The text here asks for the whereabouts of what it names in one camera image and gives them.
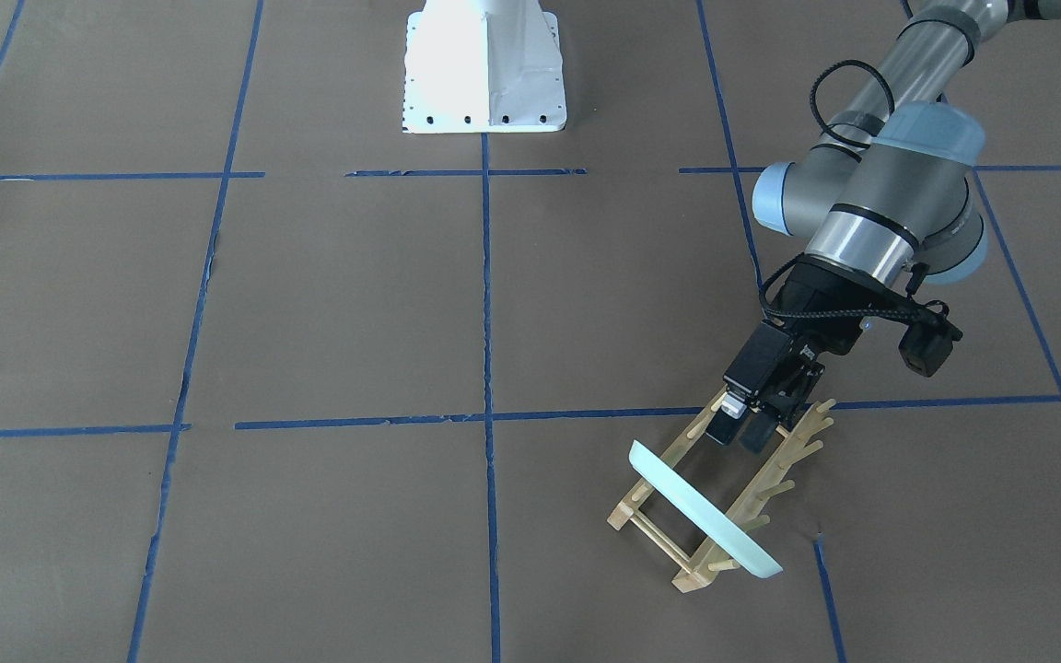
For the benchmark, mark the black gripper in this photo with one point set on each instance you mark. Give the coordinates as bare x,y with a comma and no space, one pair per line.
816,308

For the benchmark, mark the light green round plate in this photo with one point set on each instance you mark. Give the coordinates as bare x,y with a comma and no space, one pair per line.
728,536

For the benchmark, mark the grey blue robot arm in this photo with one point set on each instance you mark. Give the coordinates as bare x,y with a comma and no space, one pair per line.
885,205

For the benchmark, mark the wooden dish rack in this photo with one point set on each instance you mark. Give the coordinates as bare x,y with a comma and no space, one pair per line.
701,567

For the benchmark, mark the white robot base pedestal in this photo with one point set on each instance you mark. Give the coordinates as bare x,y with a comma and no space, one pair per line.
483,66

